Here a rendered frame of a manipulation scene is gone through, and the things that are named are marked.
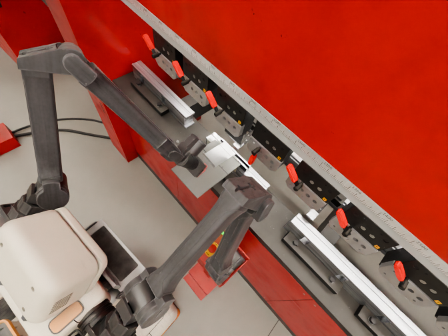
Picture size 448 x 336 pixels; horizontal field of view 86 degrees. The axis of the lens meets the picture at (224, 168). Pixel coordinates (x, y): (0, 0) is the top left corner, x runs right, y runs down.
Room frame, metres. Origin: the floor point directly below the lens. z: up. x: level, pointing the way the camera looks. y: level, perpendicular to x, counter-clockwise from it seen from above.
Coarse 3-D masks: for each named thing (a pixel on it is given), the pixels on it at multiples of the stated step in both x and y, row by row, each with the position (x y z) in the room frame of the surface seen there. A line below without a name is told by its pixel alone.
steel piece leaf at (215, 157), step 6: (210, 150) 0.63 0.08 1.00; (216, 150) 0.64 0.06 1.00; (222, 150) 0.64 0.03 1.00; (204, 156) 0.59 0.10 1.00; (210, 156) 0.59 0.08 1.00; (216, 156) 0.60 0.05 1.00; (222, 156) 0.61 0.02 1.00; (228, 156) 0.62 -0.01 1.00; (210, 162) 0.56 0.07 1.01; (216, 162) 0.57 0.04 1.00; (222, 162) 0.58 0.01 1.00
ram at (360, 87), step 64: (192, 0) 0.77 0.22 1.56; (256, 0) 0.64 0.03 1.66; (320, 0) 0.55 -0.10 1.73; (384, 0) 0.49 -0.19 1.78; (256, 64) 0.61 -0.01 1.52; (320, 64) 0.52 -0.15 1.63; (384, 64) 0.46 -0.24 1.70; (320, 128) 0.47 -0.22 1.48; (384, 128) 0.41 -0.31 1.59; (384, 192) 0.34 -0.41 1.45
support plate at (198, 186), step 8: (208, 144) 0.66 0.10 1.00; (216, 144) 0.67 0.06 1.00; (232, 160) 0.61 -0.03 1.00; (176, 168) 0.49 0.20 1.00; (184, 168) 0.50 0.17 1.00; (208, 168) 0.53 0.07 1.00; (216, 168) 0.54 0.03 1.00; (224, 168) 0.55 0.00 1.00; (232, 168) 0.56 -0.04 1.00; (184, 176) 0.46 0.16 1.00; (192, 176) 0.47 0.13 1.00; (200, 176) 0.48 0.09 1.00; (208, 176) 0.49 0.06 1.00; (216, 176) 0.50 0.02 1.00; (224, 176) 0.51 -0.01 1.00; (184, 184) 0.43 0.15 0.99; (192, 184) 0.43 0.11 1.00; (200, 184) 0.44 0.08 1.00; (208, 184) 0.45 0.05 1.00; (192, 192) 0.40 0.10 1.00; (200, 192) 0.41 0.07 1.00
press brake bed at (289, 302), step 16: (144, 144) 0.89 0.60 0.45; (144, 160) 0.94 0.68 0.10; (160, 160) 0.78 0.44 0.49; (160, 176) 0.81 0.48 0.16; (176, 176) 0.68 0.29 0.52; (176, 192) 0.69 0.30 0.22; (208, 192) 0.52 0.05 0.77; (192, 208) 0.58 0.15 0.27; (208, 208) 0.50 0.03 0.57; (256, 240) 0.32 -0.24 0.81; (256, 256) 0.29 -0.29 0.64; (272, 256) 0.27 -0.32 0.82; (240, 272) 0.28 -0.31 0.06; (256, 272) 0.25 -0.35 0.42; (272, 272) 0.23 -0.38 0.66; (256, 288) 0.19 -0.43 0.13; (272, 288) 0.18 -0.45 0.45; (288, 288) 0.17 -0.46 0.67; (272, 304) 0.12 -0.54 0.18; (288, 304) 0.12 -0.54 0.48; (304, 304) 0.12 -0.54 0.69; (288, 320) 0.05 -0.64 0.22; (304, 320) 0.06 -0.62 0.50; (320, 320) 0.07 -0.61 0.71
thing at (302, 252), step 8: (288, 232) 0.38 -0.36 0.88; (288, 240) 0.33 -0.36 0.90; (296, 248) 0.31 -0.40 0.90; (304, 248) 0.32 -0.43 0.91; (304, 256) 0.28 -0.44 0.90; (312, 256) 0.29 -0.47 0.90; (312, 264) 0.26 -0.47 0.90; (320, 264) 0.27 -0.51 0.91; (320, 272) 0.24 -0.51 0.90; (328, 272) 0.24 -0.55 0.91; (320, 280) 0.21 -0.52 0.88; (328, 280) 0.21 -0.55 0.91; (336, 280) 0.22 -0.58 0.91; (328, 288) 0.19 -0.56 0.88; (336, 288) 0.19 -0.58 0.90
